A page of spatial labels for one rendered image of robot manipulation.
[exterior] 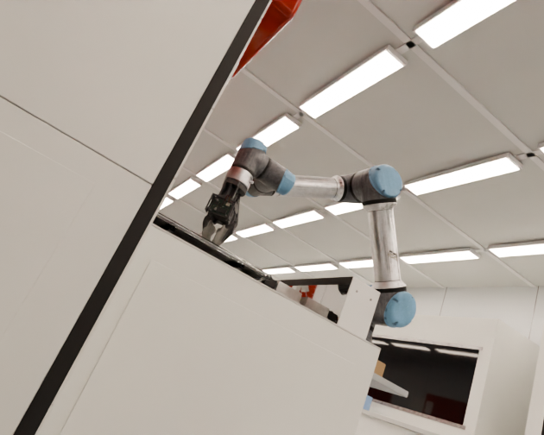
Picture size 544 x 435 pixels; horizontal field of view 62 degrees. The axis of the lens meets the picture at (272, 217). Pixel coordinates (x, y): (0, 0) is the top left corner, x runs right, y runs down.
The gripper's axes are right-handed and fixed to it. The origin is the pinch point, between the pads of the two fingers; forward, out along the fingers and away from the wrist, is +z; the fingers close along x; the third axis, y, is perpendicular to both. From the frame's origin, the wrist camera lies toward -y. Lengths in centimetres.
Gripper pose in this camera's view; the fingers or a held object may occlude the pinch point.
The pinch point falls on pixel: (206, 250)
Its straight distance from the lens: 126.8
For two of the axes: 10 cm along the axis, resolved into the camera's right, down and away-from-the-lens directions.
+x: 9.3, 3.4, -1.6
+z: -3.7, 8.6, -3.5
